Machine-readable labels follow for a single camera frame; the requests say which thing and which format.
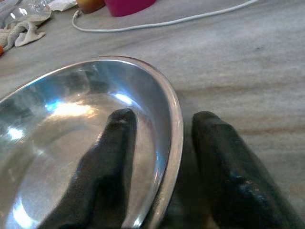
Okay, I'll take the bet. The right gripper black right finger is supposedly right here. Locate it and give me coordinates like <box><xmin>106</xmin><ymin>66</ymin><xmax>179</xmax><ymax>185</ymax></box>
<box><xmin>192</xmin><ymin>111</ymin><xmax>300</xmax><ymax>229</ymax></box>

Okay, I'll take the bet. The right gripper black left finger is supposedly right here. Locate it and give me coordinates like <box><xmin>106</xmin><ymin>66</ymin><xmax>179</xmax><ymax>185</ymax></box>
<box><xmin>38</xmin><ymin>108</ymin><xmax>138</xmax><ymax>229</ymax></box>

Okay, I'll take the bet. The shiny steel plate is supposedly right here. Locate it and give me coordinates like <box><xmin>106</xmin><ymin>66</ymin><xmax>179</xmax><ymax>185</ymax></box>
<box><xmin>0</xmin><ymin>56</ymin><xmax>184</xmax><ymax>229</ymax></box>

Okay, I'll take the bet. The white crumpled cloth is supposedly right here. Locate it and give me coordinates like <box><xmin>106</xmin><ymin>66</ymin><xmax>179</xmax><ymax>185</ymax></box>
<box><xmin>0</xmin><ymin>20</ymin><xmax>46</xmax><ymax>52</ymax></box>

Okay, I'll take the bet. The orange-brown cup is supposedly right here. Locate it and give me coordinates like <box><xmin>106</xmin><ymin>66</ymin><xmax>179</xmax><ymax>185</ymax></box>
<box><xmin>75</xmin><ymin>0</ymin><xmax>106</xmax><ymax>14</ymax></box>

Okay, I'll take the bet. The pink plastic bowl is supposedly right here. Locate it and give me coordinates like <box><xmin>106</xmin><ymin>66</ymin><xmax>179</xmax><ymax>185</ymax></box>
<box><xmin>104</xmin><ymin>0</ymin><xmax>157</xmax><ymax>18</ymax></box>

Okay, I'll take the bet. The white paper napkin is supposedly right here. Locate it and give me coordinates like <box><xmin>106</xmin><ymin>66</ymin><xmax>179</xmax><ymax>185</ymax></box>
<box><xmin>47</xmin><ymin>0</ymin><xmax>78</xmax><ymax>12</ymax></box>

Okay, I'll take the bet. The clear glass bowl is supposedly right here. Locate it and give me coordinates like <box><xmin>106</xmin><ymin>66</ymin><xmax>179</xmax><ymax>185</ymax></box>
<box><xmin>0</xmin><ymin>0</ymin><xmax>52</xmax><ymax>26</ymax></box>

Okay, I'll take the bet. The white cable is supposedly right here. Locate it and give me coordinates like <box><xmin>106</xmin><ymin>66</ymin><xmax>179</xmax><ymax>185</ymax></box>
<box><xmin>71</xmin><ymin>0</ymin><xmax>259</xmax><ymax>33</ymax></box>

